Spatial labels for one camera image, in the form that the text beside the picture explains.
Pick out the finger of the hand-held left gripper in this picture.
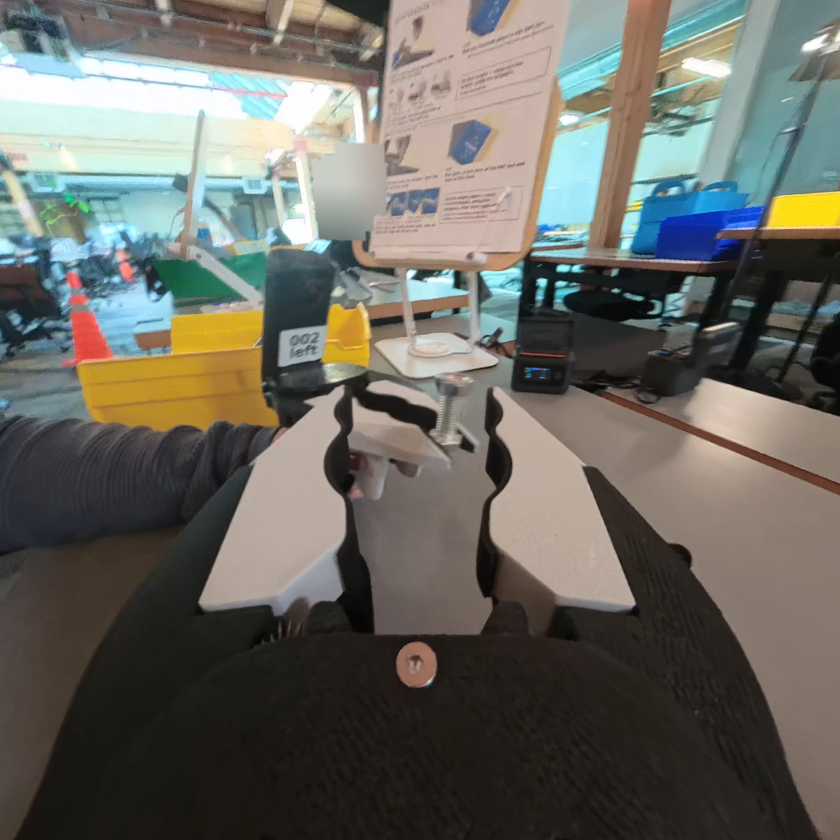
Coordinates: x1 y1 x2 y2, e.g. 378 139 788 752
357 377 475 455
346 423 454 501

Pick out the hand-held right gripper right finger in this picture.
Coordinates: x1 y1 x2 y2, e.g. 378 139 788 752
477 386 636 634

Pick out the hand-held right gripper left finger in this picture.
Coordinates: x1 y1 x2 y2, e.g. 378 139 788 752
199 386 376 634

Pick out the silver steel bolt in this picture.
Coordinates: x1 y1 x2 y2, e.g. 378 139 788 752
433 371 475 442

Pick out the person's left forearm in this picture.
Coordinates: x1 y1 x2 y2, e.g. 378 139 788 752
0 413 284 555

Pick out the yellow plastic bin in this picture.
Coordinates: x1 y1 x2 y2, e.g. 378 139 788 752
169 304 372 370
764 192 840 228
76 346 282 431

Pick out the green plastic bin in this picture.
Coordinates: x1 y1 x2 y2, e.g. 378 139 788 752
150 251 269 304

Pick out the black label printer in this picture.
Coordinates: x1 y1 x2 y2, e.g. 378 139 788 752
511 307 576 396

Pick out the grey power unit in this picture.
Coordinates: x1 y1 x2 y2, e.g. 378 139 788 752
645 320 744 397

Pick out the black office chair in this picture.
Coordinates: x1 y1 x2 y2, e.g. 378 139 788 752
0 259 70 361
563 289 665 324

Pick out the instruction board on stand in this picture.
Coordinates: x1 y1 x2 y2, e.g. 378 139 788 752
352 0 565 380

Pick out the wooden top desk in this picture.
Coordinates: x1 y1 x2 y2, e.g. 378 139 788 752
524 246 737 317
715 225 840 371

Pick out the blue plastic bin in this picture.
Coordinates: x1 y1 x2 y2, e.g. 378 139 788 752
656 205 767 261

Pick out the black cable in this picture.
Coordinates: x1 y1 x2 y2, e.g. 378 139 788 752
572 371 657 404

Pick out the blue tote with handles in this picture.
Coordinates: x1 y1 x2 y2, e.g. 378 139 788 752
632 180 750 258

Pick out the wooden support post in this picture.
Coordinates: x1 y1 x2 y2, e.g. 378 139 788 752
589 0 675 249

